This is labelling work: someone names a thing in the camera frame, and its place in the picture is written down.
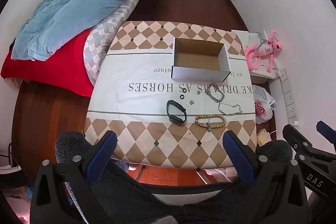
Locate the black fitness band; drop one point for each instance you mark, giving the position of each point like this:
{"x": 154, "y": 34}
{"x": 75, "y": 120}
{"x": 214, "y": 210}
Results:
{"x": 178, "y": 121}

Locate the light blue quilt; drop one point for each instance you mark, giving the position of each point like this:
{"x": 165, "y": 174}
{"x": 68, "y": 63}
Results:
{"x": 78, "y": 3}

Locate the white charger plug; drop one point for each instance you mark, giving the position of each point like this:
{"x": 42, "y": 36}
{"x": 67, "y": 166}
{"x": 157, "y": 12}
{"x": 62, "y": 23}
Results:
{"x": 294, "y": 123}

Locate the checked bed sheet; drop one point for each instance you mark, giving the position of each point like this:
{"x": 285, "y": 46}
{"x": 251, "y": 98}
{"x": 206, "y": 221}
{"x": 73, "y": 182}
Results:
{"x": 97, "y": 40}

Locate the red blanket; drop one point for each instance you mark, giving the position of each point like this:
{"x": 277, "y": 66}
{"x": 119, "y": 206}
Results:
{"x": 52, "y": 69}

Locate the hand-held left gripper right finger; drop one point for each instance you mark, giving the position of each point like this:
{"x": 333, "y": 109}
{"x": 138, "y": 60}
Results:
{"x": 236, "y": 153}

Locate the white object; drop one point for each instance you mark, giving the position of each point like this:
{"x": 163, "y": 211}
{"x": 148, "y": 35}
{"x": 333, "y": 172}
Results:
{"x": 9, "y": 169}

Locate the white plastic bag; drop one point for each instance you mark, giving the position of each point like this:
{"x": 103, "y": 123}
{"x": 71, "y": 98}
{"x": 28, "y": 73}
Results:
{"x": 262, "y": 98}

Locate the diamond pattern printed tablecloth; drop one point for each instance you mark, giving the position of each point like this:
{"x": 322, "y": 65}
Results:
{"x": 144, "y": 103}

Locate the pale yellow packet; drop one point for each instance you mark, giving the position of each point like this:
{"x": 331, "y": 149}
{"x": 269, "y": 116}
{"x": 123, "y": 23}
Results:
{"x": 262, "y": 138}

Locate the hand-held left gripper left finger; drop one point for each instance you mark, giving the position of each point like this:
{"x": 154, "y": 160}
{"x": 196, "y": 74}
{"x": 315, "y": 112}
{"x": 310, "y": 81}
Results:
{"x": 102, "y": 153}

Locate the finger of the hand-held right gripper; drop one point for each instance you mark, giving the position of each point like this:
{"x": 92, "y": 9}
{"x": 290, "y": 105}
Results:
{"x": 295, "y": 138}
{"x": 325, "y": 128}

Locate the white cardboard box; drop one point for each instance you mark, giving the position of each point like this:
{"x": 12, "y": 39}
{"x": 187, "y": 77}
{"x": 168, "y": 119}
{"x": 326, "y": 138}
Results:
{"x": 197, "y": 73}

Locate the pink plush toy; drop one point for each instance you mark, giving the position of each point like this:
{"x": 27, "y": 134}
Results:
{"x": 265, "y": 50}

